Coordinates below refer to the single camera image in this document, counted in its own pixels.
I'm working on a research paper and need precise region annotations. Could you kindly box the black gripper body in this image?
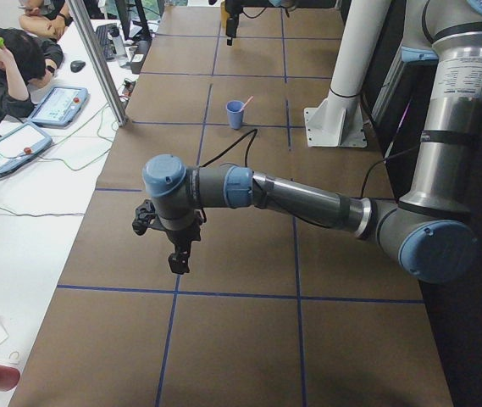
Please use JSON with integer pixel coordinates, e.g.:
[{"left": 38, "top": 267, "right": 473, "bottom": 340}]
[{"left": 132, "top": 199, "right": 202, "bottom": 254}]

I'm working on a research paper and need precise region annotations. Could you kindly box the blue ribbed plastic cup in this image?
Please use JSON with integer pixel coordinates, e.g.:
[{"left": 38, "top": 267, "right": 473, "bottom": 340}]
[{"left": 225, "top": 100, "right": 244, "bottom": 130}]

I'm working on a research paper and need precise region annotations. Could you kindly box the pink chopstick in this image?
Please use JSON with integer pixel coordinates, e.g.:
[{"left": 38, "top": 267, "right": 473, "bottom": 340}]
[{"left": 239, "top": 95, "right": 254, "bottom": 112}]

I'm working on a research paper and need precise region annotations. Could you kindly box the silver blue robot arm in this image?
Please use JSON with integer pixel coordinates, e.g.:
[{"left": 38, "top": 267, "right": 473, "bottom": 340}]
[
  {"left": 132, "top": 1, "right": 482, "bottom": 283},
  {"left": 223, "top": 0, "right": 300, "bottom": 47}
]

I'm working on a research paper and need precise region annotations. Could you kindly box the orange brown cup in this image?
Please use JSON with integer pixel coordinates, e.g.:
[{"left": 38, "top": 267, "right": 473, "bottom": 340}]
[{"left": 220, "top": 1, "right": 229, "bottom": 29}]

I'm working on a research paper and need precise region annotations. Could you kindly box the brown paper table cover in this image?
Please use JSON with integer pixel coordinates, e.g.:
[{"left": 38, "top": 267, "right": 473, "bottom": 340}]
[{"left": 11, "top": 7, "right": 452, "bottom": 406}]

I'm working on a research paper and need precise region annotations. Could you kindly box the blue teach pendant far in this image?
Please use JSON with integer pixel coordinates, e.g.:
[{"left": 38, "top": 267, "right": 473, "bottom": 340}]
[{"left": 28, "top": 86, "right": 89, "bottom": 128}]

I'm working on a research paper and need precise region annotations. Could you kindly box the blue teach pendant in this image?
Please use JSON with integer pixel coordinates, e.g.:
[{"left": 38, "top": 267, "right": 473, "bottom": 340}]
[
  {"left": 0, "top": 123, "right": 53, "bottom": 175},
  {"left": 28, "top": 86, "right": 89, "bottom": 128}
]

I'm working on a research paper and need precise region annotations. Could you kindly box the blue teach pendant near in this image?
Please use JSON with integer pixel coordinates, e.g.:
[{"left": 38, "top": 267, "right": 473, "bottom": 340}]
[{"left": 0, "top": 123, "right": 53, "bottom": 175}]

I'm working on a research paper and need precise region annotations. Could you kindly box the black computer mouse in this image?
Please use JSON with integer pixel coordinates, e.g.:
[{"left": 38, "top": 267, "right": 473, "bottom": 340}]
[{"left": 69, "top": 60, "right": 86, "bottom": 73}]

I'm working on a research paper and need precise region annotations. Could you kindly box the black keyboard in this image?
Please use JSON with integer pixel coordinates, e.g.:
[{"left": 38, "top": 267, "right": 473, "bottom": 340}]
[{"left": 95, "top": 24, "right": 118, "bottom": 61}]

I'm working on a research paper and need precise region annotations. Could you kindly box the clear plastic bottle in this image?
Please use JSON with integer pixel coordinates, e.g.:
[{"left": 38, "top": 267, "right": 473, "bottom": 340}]
[{"left": 108, "top": 26, "right": 129, "bottom": 67}]

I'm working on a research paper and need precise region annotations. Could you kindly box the seated person in black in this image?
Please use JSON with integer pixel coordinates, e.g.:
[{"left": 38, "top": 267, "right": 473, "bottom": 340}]
[{"left": 0, "top": 28, "right": 64, "bottom": 122}]

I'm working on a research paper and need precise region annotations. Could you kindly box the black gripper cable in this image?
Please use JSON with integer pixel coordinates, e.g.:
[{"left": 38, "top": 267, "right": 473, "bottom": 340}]
[{"left": 197, "top": 128, "right": 259, "bottom": 168}]

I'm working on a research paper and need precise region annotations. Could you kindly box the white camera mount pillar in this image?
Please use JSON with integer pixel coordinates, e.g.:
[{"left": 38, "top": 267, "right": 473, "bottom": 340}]
[{"left": 304, "top": 0, "right": 391, "bottom": 148}]

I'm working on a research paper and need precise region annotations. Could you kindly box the aluminium frame post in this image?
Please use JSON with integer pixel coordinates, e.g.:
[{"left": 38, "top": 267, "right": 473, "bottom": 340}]
[{"left": 66, "top": 0, "right": 127, "bottom": 127}]

